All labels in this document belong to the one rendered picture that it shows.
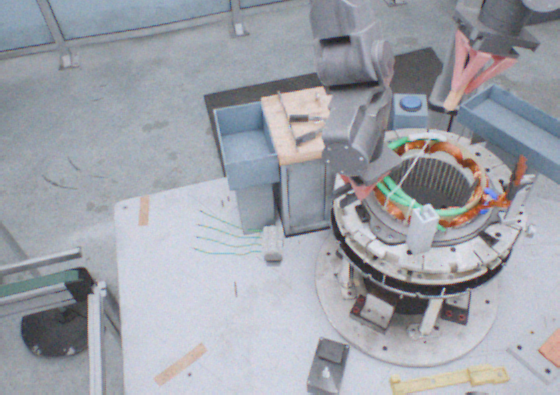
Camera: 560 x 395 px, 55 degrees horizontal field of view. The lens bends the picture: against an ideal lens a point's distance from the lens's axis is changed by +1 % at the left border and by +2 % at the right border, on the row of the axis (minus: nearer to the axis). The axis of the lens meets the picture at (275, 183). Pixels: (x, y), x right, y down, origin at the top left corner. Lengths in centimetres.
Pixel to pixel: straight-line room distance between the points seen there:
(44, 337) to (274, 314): 121
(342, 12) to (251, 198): 65
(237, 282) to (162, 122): 168
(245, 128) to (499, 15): 65
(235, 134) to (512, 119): 60
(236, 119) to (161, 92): 180
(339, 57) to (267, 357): 69
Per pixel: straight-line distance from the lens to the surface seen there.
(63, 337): 218
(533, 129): 124
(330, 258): 122
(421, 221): 82
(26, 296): 139
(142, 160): 262
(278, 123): 112
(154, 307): 123
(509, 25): 75
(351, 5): 61
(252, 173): 108
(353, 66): 63
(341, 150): 62
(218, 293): 121
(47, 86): 325
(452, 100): 81
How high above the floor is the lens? 183
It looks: 50 degrees down
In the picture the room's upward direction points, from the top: 5 degrees counter-clockwise
